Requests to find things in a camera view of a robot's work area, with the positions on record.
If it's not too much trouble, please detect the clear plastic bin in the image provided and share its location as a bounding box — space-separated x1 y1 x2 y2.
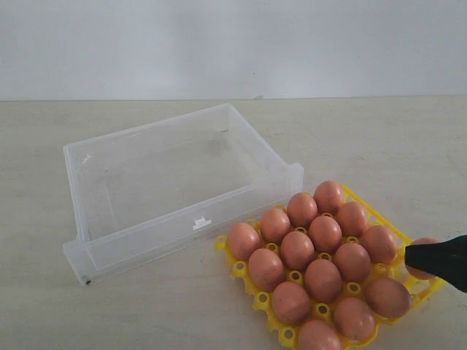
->
63 104 304 286

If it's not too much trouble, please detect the yellow plastic egg tray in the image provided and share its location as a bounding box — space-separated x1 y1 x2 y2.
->
215 184 446 349

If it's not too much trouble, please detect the brown egg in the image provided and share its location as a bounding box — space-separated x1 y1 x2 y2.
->
314 180 344 215
271 281 311 326
405 238 439 280
280 231 314 271
304 259 343 303
309 215 342 253
333 297 376 341
287 192 318 228
248 248 286 292
333 243 371 282
298 320 341 350
227 222 262 261
260 208 291 244
360 225 398 264
364 277 412 319
336 201 368 237

